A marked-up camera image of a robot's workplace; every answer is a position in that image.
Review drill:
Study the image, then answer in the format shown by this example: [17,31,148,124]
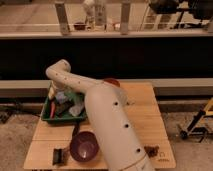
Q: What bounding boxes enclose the green plastic tray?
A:
[41,88,87,124]

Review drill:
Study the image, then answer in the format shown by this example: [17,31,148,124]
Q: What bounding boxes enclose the purple bowl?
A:
[70,131,99,162]

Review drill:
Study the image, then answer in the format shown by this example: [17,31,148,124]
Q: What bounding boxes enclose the black spatula handle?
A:
[72,121,80,137]

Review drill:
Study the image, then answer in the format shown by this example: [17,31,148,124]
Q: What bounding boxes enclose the dark sponge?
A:
[55,101,74,116]

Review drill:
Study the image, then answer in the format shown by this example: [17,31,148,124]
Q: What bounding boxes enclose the wooden table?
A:
[23,82,176,171]

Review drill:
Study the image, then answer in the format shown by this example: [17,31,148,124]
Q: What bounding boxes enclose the white crumpled cloth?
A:
[69,102,84,117]

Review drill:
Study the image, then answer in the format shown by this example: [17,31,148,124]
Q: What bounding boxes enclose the small black box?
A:
[52,149,64,165]

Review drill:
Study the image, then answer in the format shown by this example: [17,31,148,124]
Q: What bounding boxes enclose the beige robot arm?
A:
[46,59,155,171]

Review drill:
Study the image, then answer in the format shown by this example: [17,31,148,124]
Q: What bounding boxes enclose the red bowl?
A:
[103,78,120,87]

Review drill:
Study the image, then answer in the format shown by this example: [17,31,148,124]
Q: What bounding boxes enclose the small brown object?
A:
[144,146,159,157]

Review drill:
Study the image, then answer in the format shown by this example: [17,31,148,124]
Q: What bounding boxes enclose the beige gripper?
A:
[48,84,68,103]

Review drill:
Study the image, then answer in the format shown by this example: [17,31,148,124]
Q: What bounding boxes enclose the yellow black cart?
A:
[179,97,213,143]

